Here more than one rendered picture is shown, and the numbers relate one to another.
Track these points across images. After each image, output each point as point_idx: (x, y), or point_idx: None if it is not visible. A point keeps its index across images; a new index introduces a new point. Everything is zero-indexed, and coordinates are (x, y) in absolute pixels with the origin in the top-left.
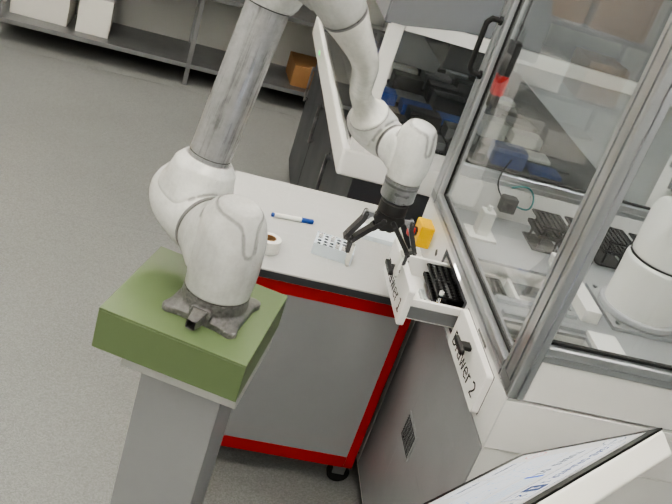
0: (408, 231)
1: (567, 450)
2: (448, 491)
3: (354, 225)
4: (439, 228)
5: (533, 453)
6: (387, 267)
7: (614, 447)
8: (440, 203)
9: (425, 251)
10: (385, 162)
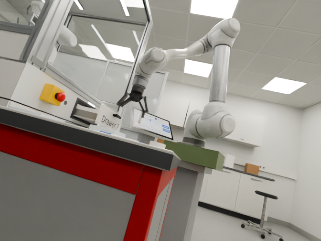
0: (124, 97)
1: (136, 117)
2: (152, 132)
3: (147, 104)
4: (62, 87)
5: (133, 123)
6: (119, 116)
7: (140, 111)
8: (56, 71)
9: (47, 106)
10: (151, 76)
